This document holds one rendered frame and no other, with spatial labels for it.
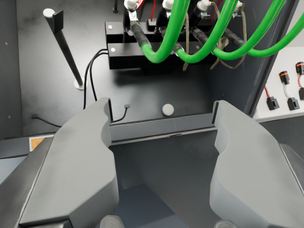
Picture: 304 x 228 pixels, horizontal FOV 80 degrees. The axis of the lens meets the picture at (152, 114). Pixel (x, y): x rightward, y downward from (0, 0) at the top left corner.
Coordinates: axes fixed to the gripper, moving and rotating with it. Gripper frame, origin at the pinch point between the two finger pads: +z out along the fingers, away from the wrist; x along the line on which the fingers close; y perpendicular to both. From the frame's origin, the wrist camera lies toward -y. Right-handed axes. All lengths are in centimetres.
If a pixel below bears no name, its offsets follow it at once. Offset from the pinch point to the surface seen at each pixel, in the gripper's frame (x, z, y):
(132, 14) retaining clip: -5.7, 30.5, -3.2
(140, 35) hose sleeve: -3.5, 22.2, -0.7
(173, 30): 1.0, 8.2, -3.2
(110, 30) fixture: -12.8, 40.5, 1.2
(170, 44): 0.9, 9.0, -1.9
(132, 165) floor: -17, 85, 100
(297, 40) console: 44, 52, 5
